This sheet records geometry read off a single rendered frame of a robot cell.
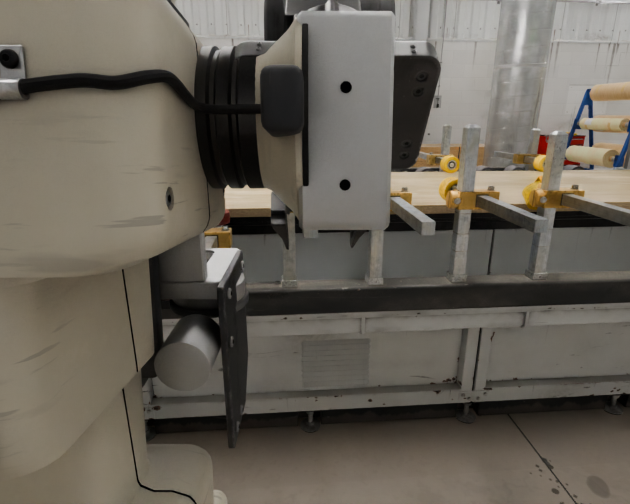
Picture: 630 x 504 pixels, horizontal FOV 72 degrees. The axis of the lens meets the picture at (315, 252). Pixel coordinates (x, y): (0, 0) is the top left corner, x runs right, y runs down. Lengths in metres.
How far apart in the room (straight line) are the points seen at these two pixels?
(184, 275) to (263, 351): 1.27
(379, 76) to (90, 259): 0.16
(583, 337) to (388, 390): 0.79
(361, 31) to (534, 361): 1.79
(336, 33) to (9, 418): 0.23
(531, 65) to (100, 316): 4.65
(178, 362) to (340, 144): 0.21
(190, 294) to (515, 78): 4.51
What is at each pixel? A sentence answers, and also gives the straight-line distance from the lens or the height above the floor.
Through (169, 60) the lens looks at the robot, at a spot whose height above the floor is 1.20.
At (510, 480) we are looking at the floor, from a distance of 1.78.
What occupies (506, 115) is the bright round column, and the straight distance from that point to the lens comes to 4.77.
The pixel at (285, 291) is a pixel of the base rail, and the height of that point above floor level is 0.70.
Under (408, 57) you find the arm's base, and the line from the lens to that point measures 0.27.
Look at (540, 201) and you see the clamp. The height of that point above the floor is 0.94.
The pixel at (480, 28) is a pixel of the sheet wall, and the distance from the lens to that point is 9.22.
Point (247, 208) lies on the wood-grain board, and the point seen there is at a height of 0.90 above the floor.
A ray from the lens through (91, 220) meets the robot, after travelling 0.19.
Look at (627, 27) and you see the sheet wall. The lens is 10.65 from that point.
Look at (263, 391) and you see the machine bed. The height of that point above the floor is 0.18.
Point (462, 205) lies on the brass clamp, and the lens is 1.29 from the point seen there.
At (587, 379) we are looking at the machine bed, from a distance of 2.11.
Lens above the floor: 1.18
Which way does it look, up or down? 18 degrees down
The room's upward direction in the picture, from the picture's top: straight up
